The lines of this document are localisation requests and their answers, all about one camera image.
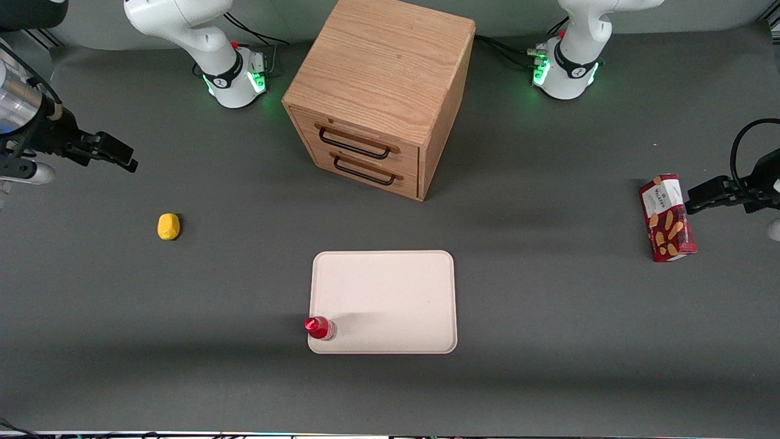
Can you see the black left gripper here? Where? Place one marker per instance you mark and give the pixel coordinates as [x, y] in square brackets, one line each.
[762, 178]

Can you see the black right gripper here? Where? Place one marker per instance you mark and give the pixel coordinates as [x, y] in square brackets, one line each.
[53, 138]

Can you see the red coke bottle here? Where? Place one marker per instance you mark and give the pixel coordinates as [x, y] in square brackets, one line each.
[318, 327]

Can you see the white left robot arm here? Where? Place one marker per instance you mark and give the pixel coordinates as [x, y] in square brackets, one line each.
[579, 61]

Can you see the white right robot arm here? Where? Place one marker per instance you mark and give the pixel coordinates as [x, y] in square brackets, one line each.
[183, 24]

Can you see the beige rectangular tray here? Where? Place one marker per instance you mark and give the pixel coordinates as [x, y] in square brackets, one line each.
[390, 299]

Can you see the red cookie box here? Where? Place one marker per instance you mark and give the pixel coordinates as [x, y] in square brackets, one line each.
[667, 219]

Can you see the yellow toy lemon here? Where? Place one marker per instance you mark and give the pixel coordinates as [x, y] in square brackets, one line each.
[169, 227]

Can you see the oak wooden drawer cabinet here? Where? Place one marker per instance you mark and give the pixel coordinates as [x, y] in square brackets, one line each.
[384, 61]

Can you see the wooden drawer front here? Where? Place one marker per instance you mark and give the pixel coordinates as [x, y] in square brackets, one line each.
[405, 160]
[408, 186]

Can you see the aluminium frame rail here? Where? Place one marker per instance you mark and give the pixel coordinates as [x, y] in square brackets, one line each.
[46, 38]
[771, 27]

